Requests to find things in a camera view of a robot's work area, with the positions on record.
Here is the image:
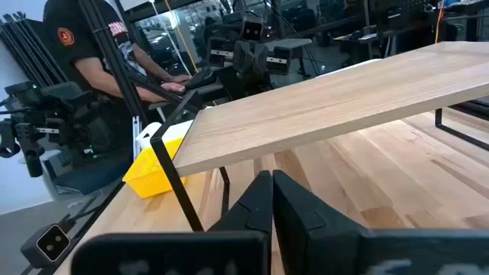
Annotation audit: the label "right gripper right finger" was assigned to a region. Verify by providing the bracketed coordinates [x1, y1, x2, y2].
[272, 170, 368, 275]

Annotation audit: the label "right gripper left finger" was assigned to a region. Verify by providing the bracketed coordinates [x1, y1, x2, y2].
[208, 170, 274, 275]

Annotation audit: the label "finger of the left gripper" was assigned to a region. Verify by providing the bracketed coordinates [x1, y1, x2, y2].
[233, 40, 254, 83]
[251, 41, 270, 83]

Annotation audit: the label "white plastic basket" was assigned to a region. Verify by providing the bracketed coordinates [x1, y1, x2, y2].
[135, 120, 194, 150]

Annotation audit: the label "yellow plastic basket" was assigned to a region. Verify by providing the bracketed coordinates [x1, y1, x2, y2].
[121, 137, 187, 199]

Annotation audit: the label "person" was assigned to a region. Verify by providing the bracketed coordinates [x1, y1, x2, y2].
[41, 0, 192, 106]

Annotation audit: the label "dark office chair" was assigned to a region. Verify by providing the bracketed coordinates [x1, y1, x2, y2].
[40, 148, 134, 199]

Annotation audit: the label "black tripod poles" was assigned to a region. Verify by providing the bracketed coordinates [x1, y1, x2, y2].
[0, 11, 70, 88]

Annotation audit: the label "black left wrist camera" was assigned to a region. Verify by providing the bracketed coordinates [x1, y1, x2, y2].
[241, 19, 264, 42]

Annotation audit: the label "yellow hanging cable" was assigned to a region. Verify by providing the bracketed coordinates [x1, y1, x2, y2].
[164, 0, 200, 74]

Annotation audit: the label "wooden shelf with black frame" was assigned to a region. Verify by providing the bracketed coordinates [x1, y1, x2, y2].
[150, 40, 489, 233]

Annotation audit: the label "black metal rig frame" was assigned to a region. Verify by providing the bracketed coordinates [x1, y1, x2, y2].
[18, 0, 203, 275]

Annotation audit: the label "black table-level camera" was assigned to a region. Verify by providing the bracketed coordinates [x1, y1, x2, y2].
[21, 223, 73, 269]

